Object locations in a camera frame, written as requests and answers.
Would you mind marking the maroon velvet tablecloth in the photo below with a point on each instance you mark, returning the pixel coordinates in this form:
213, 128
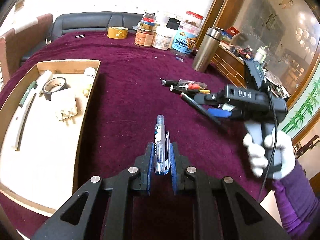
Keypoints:
126, 101

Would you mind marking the brown armchair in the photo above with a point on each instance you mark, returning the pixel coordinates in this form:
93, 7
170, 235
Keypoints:
19, 41

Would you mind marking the black leather sofa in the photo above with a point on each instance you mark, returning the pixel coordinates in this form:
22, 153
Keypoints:
83, 22

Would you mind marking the white orange glue bottle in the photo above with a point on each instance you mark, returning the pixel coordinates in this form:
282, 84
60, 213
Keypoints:
89, 75

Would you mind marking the white small bottle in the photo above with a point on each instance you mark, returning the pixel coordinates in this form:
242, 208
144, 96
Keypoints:
42, 79

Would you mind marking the orange label jar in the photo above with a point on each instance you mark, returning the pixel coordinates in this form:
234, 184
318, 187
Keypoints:
144, 37

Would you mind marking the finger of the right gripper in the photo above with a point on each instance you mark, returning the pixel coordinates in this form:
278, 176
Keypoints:
219, 113

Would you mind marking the black marker grey cap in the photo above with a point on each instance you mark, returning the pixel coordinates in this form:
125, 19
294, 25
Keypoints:
168, 83

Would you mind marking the white power adapter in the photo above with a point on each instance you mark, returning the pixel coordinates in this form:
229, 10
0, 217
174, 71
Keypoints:
65, 107

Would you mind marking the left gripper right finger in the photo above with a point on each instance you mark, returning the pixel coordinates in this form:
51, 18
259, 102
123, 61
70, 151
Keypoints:
223, 209

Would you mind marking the black tape roll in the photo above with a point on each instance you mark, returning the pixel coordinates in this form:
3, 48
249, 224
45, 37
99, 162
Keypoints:
53, 85

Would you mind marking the cardboard tray box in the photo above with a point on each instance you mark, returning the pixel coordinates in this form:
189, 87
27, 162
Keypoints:
39, 154

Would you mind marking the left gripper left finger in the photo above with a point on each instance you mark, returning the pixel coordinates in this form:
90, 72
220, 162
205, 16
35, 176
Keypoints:
101, 208

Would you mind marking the stainless steel thermos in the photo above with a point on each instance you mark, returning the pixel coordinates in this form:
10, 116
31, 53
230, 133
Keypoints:
207, 49

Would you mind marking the stacked tape rolls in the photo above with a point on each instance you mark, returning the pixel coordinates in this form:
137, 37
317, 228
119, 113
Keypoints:
148, 22

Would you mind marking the wooden brick pattern cabinet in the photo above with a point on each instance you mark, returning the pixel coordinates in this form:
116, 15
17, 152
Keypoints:
229, 66

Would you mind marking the blue clear pen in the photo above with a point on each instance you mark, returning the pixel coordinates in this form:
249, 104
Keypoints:
161, 147

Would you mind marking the red lid clear jar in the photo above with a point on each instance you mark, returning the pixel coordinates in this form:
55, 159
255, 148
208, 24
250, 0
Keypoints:
193, 18

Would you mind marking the clear packet orange pieces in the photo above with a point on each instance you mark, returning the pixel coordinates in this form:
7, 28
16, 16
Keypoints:
188, 84

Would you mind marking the white label jar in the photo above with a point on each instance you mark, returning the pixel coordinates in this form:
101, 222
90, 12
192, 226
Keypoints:
162, 37

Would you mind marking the blue label plastic jar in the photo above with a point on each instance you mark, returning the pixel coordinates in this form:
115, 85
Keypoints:
185, 38

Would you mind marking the purple sleeve right forearm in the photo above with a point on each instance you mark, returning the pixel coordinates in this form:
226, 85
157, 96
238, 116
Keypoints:
297, 204

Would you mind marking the yellow tape roll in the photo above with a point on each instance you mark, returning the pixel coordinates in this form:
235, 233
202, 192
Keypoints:
118, 33

